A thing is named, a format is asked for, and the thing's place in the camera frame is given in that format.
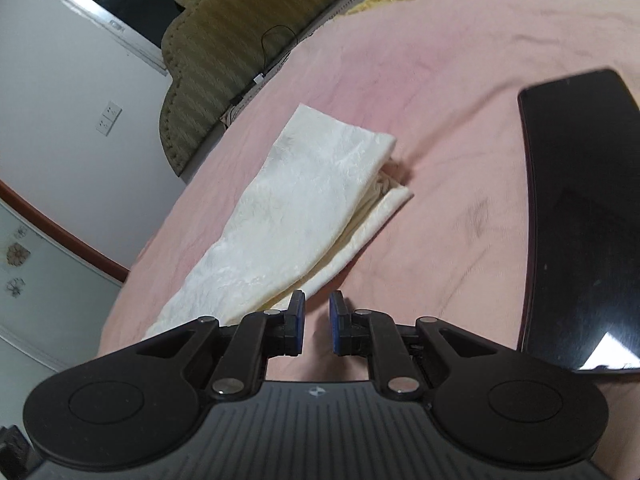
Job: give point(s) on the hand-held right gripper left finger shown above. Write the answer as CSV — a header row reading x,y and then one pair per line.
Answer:
x,y
297,322

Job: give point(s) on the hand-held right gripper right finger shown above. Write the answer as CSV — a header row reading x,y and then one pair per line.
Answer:
x,y
338,325

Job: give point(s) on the white pants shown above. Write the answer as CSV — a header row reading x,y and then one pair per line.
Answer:
x,y
295,195

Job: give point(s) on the pink blanket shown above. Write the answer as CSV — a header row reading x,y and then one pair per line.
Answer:
x,y
440,125

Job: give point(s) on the brown wooden trim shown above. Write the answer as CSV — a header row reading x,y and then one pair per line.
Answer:
x,y
65,240

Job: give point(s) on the white charger plug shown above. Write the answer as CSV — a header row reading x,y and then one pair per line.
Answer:
x,y
259,79

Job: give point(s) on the white wardrobe with flower print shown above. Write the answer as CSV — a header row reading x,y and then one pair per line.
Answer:
x,y
45,300

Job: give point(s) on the glossy black board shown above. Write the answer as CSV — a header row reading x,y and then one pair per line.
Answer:
x,y
580,220

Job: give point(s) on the olive green padded headboard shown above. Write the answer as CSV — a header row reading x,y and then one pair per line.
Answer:
x,y
225,45

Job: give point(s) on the white wall socket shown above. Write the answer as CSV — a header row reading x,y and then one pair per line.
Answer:
x,y
109,118

